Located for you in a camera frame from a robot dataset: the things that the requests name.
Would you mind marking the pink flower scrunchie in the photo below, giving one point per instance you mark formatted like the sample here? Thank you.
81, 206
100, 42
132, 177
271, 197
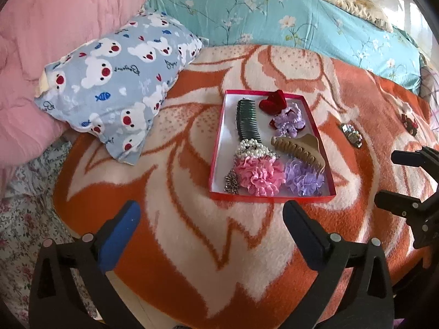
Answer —
260, 174

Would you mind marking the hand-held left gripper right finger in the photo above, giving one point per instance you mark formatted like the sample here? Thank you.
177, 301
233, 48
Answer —
305, 233

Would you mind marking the white pearl scrunchie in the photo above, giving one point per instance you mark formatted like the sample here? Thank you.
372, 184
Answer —
250, 147

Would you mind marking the floral bed sheet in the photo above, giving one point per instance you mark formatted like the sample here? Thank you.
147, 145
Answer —
20, 219

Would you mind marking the purple plaid cloth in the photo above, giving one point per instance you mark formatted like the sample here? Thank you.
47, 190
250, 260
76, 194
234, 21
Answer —
430, 85

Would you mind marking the dark hair comb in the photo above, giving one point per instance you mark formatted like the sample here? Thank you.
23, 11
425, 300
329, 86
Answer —
245, 120

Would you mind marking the silver rhinestone hair clip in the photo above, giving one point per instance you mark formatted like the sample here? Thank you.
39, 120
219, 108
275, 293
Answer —
231, 181

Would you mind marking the red velvet hair bow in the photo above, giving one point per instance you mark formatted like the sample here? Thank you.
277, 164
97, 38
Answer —
271, 104

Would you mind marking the red shallow cardboard box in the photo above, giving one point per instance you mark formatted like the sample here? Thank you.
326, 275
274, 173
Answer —
223, 164

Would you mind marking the blue bear print pillow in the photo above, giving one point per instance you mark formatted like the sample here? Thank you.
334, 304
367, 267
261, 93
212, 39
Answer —
113, 82

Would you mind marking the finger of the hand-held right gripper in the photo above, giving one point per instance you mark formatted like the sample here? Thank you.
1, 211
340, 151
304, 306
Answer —
394, 200
408, 157

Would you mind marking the orange and cream blanket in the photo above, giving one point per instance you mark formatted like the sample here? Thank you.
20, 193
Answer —
192, 246

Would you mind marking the multicoloured beaded hair clip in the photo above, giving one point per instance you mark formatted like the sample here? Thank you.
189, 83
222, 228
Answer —
350, 135

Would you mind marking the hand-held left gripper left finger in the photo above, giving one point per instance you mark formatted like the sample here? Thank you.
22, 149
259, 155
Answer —
120, 236

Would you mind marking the red and black hair clip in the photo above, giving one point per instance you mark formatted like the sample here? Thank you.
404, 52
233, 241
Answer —
410, 123

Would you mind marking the teal floral quilt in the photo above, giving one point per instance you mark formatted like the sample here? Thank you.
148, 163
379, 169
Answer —
257, 10

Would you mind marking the purple flower scrunchie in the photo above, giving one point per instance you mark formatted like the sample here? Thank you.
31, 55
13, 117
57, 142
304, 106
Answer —
289, 120
301, 178

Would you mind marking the pink quilt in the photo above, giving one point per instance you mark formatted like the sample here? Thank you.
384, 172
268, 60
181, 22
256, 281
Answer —
51, 17

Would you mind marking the beige claw hair clip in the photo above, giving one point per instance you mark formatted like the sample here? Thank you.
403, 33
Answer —
305, 150

